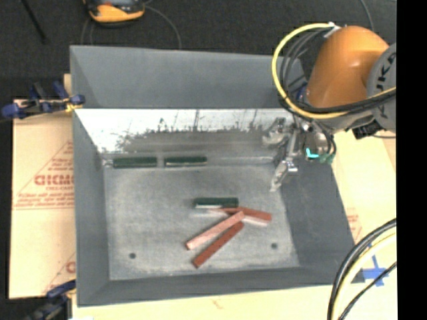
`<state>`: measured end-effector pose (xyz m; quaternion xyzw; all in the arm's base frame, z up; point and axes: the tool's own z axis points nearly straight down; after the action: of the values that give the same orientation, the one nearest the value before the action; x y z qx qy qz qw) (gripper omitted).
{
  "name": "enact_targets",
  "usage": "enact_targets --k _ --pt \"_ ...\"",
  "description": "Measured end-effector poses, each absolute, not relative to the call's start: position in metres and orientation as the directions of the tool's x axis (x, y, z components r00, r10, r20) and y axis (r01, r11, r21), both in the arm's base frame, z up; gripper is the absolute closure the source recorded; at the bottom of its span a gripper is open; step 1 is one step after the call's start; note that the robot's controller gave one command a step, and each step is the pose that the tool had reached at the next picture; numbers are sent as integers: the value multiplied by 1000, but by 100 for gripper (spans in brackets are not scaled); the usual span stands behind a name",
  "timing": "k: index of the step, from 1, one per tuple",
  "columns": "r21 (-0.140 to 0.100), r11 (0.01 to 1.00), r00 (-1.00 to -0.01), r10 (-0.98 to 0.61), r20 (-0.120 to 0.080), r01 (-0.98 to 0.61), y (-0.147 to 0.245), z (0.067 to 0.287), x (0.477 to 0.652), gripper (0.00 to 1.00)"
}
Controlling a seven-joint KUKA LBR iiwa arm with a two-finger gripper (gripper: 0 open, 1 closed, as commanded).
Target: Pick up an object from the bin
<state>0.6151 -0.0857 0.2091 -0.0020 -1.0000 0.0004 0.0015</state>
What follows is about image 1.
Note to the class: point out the dark green flat block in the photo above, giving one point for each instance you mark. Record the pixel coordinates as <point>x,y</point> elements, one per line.
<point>216,202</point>
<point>135,162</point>
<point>185,161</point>

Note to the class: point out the grey metal bin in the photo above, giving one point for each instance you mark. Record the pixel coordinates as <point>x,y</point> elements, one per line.
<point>200,245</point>

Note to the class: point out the black cylinder on white bracket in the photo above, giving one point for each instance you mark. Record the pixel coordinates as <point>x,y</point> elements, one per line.
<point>365,130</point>

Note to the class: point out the brown cardboard board red print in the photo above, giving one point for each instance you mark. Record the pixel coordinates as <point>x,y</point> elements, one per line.
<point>43,212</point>

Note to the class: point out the red-brown flat block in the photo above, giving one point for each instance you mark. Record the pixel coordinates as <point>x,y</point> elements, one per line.
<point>257,216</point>
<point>217,230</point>
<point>218,244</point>

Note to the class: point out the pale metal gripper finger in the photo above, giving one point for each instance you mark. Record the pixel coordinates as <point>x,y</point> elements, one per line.
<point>274,133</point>
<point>283,173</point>

